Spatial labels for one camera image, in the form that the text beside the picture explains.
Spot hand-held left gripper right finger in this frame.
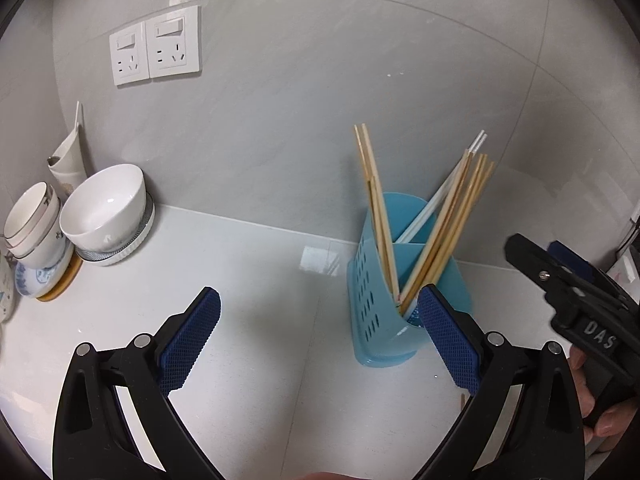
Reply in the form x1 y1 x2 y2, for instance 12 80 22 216
415 284 586 480

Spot blue patterned plate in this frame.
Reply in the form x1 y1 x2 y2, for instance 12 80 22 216
13 255 77 299

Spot white wall socket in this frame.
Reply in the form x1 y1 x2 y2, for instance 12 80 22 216
109 22 151 87
145 5 200 80

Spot large white bowl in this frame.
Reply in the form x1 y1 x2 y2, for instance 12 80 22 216
59 163 148 254

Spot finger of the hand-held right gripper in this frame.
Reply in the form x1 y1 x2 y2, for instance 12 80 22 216
547 240 640 312
504 233 597 307

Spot round wooden coaster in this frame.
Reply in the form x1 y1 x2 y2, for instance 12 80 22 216
35 255 84 304

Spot set of wooden chopsticks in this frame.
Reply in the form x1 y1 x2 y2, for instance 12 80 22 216
354 123 497 312

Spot blue plastic chopstick holder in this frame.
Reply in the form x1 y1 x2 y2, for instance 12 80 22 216
347 191 474 369

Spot white printed plate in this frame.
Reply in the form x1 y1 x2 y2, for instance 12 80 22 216
0 254 16 324

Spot white pink flowered tissue pack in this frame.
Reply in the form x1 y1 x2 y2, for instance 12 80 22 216
607 252 640 284

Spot white wall pocket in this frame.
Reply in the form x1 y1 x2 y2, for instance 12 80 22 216
47 100 89 199

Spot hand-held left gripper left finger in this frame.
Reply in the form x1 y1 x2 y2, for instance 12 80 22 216
52 286 226 480

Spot blue printed white bowl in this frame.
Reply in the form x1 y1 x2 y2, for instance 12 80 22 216
11 220 76 272

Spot white ribbed dish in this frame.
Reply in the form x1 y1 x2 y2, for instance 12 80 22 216
74 194 156 267

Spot person's right hand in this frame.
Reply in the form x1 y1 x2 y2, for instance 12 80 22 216
569 347 636 454

